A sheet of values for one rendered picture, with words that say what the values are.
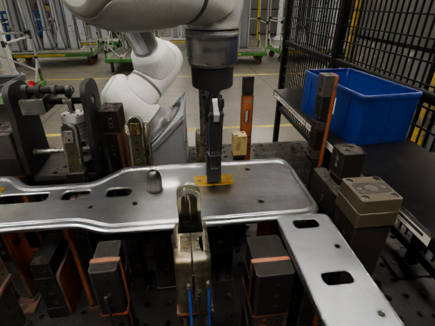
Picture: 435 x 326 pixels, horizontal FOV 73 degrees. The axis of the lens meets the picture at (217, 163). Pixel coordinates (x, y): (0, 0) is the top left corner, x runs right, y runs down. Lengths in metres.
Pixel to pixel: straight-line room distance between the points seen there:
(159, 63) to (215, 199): 0.76
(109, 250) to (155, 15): 0.37
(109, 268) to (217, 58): 0.37
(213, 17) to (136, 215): 0.37
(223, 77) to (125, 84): 0.77
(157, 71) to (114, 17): 0.90
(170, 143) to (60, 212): 0.63
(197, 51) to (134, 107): 0.75
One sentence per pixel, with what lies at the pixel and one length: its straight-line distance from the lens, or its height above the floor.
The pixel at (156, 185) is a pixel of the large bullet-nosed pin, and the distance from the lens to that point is 0.62.
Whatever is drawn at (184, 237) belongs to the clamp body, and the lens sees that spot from 0.46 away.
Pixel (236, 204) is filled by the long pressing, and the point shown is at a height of 1.00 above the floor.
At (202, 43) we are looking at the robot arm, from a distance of 0.50.
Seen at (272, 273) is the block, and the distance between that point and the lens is 0.50.
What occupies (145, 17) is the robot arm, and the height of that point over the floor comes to 1.34.
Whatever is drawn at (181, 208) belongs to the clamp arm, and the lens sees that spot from 0.45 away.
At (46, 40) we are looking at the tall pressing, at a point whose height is 0.53.
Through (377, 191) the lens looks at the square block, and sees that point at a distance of 0.59.
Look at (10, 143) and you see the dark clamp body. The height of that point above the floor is 1.06.
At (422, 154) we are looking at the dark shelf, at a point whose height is 1.03.
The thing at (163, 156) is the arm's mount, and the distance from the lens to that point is 1.19.
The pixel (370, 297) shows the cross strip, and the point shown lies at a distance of 0.49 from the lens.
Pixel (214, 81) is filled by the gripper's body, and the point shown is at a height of 1.23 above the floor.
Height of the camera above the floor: 1.36
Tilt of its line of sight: 29 degrees down
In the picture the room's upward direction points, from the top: straight up
